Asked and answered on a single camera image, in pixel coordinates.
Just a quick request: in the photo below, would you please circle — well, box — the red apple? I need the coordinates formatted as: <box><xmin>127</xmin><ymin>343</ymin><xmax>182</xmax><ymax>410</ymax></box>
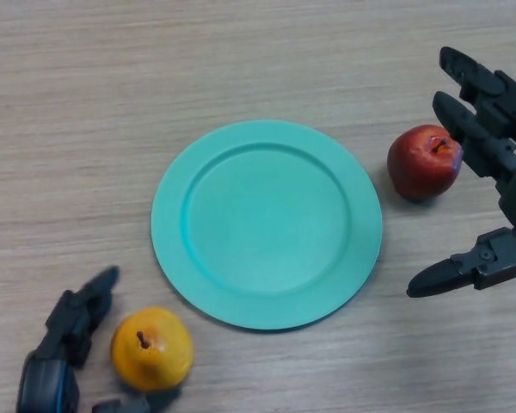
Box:
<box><xmin>386</xmin><ymin>124</ymin><xmax>464</xmax><ymax>200</ymax></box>

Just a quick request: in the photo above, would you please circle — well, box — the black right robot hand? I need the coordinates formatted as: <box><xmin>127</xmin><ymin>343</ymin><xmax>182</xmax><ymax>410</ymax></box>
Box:
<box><xmin>407</xmin><ymin>46</ymin><xmax>516</xmax><ymax>299</ymax></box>

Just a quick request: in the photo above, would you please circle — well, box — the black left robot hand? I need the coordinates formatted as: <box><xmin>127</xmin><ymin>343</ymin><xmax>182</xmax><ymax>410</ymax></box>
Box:
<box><xmin>15</xmin><ymin>265</ymin><xmax>181</xmax><ymax>413</ymax></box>

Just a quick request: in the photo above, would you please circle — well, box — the yellow pear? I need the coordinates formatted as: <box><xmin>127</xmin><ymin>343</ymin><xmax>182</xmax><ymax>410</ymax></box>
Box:
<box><xmin>110</xmin><ymin>305</ymin><xmax>194</xmax><ymax>392</ymax></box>

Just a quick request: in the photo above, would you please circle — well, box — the green round plate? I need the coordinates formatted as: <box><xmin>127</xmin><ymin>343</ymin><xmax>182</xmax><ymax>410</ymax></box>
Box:
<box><xmin>150</xmin><ymin>119</ymin><xmax>384</xmax><ymax>331</ymax></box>

